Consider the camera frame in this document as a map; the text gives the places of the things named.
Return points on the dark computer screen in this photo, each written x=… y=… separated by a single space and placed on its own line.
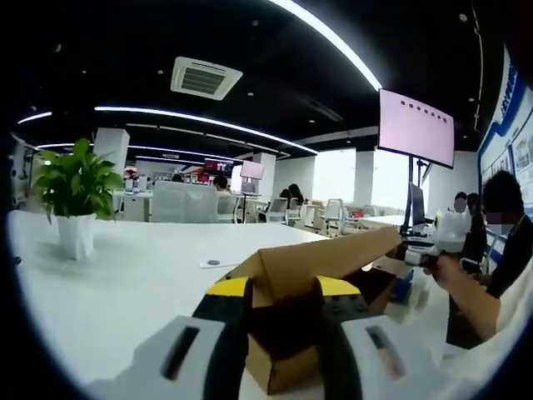
x=417 y=204

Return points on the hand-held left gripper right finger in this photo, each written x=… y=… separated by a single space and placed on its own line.
x=412 y=358

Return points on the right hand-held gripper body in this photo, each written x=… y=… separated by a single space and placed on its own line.
x=451 y=231

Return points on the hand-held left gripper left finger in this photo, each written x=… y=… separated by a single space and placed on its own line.
x=162 y=366

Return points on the frosted partition screen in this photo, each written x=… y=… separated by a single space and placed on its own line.
x=183 y=202

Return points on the green plant in white pot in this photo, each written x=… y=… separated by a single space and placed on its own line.
x=75 y=237

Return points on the small pink display screen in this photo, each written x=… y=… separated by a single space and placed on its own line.
x=252 y=169

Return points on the person in white shirt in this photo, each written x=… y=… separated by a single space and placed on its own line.
x=499 y=358

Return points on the black display stand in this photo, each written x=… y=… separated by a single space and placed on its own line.
x=412 y=175

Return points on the curved ceiling light strip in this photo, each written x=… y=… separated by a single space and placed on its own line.
x=125 y=109
x=333 y=37

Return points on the ceiling air conditioner unit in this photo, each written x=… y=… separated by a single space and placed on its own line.
x=206 y=78

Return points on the large pink display screen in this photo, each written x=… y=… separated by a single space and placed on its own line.
x=416 y=125

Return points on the person's right hand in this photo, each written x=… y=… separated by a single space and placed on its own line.
x=443 y=268

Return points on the brown cardboard shoe box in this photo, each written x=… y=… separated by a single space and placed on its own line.
x=325 y=254

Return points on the white mesh office chair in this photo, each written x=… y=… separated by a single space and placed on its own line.
x=229 y=208
x=283 y=210

